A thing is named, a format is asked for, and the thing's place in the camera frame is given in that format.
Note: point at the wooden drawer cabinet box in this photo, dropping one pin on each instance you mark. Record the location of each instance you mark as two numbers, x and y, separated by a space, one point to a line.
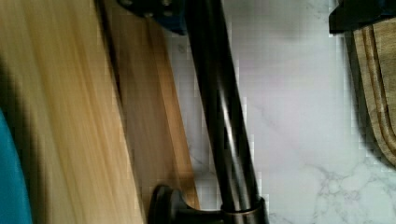
61 100

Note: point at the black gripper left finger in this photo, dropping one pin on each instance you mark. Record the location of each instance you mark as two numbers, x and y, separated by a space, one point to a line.
170 14

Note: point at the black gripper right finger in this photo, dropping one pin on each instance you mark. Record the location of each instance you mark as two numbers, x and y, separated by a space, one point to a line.
351 15

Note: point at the wooden cutting board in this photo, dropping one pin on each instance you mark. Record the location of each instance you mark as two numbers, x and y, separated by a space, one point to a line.
375 46

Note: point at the teal plate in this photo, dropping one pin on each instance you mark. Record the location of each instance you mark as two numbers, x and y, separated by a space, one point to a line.
14 201

